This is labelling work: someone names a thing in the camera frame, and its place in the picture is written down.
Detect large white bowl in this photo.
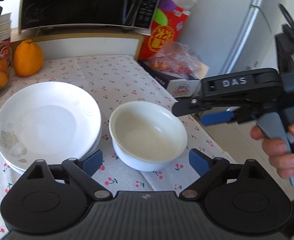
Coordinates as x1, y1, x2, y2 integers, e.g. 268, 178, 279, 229
109, 101, 188, 172

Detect white plate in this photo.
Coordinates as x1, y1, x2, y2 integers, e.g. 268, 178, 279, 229
0, 82, 102, 171

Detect person's right hand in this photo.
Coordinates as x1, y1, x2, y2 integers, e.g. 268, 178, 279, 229
250, 124, 294, 179

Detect white blue carton box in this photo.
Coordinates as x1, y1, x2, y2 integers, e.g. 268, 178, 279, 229
138, 60, 200, 99

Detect plastic bag of snacks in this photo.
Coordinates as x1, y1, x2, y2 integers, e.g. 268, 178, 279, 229
146, 41, 202, 75

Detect white refrigerator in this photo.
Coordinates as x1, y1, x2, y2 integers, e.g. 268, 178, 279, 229
218, 0, 286, 74

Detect blue patterned plate stack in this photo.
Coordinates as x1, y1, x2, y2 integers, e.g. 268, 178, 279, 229
1, 127, 103, 176

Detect floral tablecloth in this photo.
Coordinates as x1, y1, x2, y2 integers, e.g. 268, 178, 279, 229
0, 54, 228, 238

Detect red snack box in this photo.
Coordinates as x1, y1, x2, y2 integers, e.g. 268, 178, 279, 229
138, 0, 190, 61

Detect black microwave oven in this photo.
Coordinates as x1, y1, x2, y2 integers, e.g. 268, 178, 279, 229
18, 0, 160, 31

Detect orange on table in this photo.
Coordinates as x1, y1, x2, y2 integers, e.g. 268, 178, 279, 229
13, 40, 44, 77

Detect stacked paper cups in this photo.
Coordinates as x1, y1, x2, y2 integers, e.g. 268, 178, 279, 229
0, 13, 12, 65

